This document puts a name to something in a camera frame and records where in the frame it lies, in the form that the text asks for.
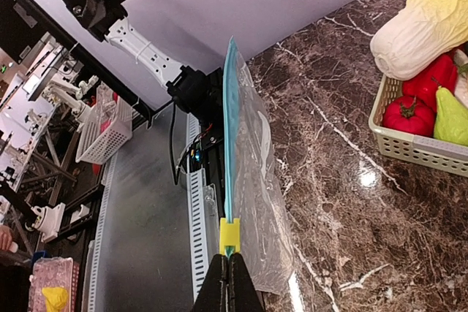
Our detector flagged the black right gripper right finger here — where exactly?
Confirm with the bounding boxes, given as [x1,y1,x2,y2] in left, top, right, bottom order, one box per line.
[228,253,263,312]

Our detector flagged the red bell pepper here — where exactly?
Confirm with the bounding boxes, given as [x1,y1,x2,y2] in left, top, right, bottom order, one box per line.
[402,53,458,112]

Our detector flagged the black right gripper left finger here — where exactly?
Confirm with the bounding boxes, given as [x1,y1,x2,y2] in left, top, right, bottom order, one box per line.
[192,254,228,312]

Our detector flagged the yellow napa cabbage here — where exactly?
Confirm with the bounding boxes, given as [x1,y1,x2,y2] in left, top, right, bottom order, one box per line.
[370,0,467,81]

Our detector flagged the black front rail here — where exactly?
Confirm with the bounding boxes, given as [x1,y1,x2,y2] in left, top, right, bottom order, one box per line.
[201,68,225,218]

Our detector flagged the red tomato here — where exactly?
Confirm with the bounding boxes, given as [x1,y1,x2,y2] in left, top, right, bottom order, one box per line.
[382,96,436,137]

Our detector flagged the white perforated basket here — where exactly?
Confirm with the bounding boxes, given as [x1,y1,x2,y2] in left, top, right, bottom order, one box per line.
[75,83,133,165]

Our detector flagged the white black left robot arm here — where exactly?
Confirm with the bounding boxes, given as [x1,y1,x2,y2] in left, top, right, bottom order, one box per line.
[62,0,222,123]

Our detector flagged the pale green plastic basket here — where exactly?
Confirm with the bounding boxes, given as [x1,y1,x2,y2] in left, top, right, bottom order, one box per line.
[369,76,468,177]

